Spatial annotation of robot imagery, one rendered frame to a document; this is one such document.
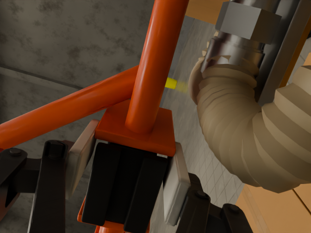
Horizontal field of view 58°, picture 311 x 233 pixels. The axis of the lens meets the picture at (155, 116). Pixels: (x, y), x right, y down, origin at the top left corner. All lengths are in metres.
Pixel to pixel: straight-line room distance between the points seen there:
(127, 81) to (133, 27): 9.74
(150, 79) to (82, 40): 10.37
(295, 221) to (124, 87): 0.81
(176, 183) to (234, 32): 0.11
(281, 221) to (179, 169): 0.85
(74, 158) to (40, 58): 11.30
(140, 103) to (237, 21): 0.09
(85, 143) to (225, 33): 0.12
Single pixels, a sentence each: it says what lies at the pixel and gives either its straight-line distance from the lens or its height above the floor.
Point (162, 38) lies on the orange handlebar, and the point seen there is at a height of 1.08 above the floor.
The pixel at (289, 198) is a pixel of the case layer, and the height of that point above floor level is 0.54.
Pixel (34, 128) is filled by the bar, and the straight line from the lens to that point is 0.25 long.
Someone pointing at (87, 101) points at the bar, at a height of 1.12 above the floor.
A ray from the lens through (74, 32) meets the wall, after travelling 10.55.
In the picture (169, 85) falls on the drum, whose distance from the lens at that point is 8.76.
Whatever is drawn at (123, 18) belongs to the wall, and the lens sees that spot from 9.92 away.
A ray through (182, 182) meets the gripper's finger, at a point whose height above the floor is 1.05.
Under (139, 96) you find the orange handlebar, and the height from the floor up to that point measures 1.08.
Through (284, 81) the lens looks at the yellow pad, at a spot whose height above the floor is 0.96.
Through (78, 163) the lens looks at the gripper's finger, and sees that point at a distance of 0.17.
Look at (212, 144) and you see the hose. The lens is 0.17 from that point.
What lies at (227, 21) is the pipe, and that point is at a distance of 0.21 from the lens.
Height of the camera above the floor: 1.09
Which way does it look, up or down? 5 degrees down
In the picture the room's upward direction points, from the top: 74 degrees counter-clockwise
